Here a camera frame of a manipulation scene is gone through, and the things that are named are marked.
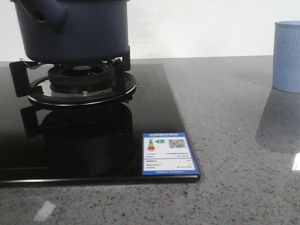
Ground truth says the light blue ribbed cup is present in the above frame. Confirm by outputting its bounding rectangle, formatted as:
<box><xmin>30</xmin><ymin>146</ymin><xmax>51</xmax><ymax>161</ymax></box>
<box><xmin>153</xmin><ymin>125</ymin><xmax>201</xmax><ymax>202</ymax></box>
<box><xmin>272</xmin><ymin>21</ymin><xmax>300</xmax><ymax>93</ymax></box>

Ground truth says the dark blue pot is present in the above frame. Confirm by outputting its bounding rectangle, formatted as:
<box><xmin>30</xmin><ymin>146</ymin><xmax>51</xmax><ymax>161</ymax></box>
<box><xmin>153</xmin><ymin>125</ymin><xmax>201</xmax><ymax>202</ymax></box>
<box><xmin>13</xmin><ymin>0</ymin><xmax>129</xmax><ymax>64</ymax></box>

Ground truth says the black glass gas stove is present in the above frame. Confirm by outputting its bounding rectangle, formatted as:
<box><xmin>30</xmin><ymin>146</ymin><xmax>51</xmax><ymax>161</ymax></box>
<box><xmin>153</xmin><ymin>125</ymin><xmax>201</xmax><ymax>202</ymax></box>
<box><xmin>0</xmin><ymin>62</ymin><xmax>201</xmax><ymax>187</ymax></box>

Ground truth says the blue energy label sticker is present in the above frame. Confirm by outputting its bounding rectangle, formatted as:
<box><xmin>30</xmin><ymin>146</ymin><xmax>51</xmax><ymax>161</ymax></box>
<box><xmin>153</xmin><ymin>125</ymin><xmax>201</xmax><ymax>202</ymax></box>
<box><xmin>142</xmin><ymin>132</ymin><xmax>200</xmax><ymax>175</ymax></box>

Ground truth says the black burner head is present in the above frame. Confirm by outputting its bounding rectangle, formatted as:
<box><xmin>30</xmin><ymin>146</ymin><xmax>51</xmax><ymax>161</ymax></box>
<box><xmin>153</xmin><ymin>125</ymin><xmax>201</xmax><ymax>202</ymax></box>
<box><xmin>48</xmin><ymin>63</ymin><xmax>115</xmax><ymax>94</ymax></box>

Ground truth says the black pot support ring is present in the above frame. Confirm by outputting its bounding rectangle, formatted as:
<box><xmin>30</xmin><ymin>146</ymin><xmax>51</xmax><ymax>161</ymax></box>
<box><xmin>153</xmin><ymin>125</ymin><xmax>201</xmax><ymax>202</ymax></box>
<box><xmin>8</xmin><ymin>45</ymin><xmax>137</xmax><ymax>109</ymax></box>

